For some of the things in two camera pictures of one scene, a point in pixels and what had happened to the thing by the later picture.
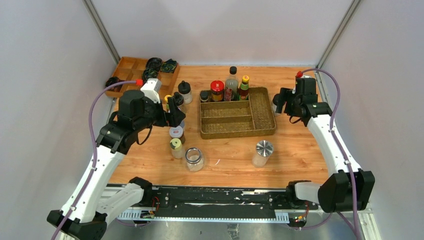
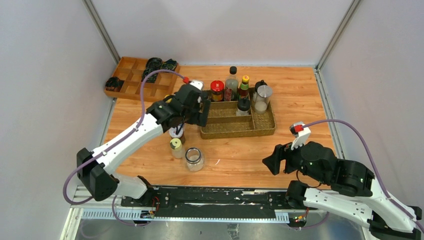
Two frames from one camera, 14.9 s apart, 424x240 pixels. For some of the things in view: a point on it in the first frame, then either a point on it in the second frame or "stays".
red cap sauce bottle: (217, 89) stays
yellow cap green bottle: (166, 99) stays
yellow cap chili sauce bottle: (244, 91) stays
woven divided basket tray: (225, 119) stays
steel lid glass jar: (264, 149) to (264, 92)
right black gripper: (284, 94) to (272, 162)
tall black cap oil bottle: (231, 85) stays
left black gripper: (175, 115) to (200, 118)
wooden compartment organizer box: (131, 69) stays
